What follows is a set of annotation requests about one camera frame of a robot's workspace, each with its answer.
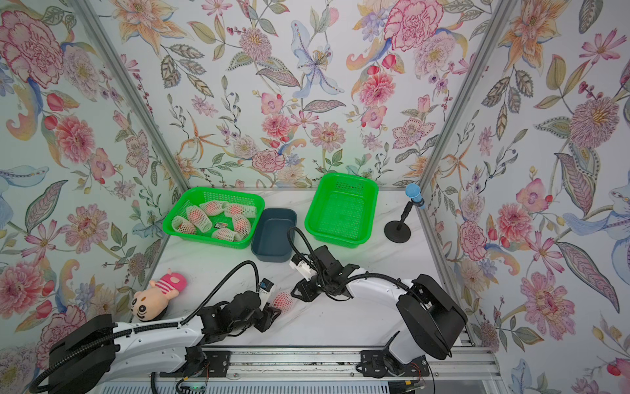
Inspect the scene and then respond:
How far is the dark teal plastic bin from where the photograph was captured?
0.97 metres

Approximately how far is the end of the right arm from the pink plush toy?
0.43 meters

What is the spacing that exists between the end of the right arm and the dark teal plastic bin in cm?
22

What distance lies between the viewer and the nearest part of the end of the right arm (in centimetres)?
64

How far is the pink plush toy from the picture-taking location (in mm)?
782

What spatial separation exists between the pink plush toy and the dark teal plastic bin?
284mm
